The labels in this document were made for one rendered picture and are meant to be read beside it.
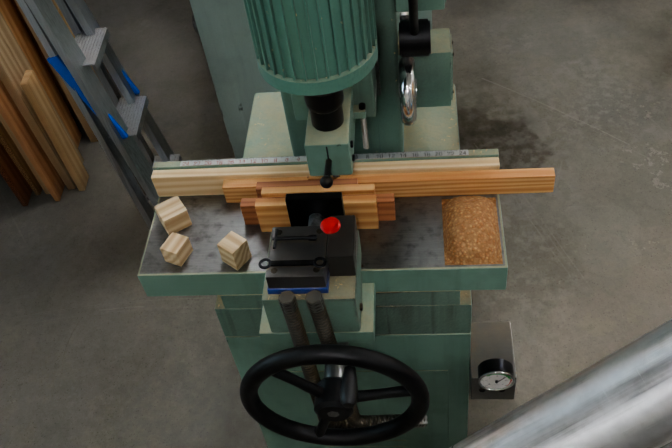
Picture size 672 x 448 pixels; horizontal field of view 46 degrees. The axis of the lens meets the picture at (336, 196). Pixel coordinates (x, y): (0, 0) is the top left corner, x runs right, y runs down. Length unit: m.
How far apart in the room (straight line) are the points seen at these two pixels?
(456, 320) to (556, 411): 0.65
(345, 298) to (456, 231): 0.22
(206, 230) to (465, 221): 0.44
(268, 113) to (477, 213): 0.60
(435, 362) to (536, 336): 0.81
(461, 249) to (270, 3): 0.49
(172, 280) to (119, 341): 1.10
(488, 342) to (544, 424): 0.78
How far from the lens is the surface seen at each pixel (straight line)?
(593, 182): 2.64
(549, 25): 3.27
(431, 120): 1.63
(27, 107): 2.67
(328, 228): 1.15
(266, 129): 1.66
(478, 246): 1.25
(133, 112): 2.28
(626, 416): 0.71
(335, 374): 1.24
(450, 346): 1.44
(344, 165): 1.23
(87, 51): 2.13
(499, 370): 1.39
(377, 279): 1.27
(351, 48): 1.07
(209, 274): 1.30
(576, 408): 0.73
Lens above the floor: 1.90
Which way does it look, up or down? 47 degrees down
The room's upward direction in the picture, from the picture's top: 9 degrees counter-clockwise
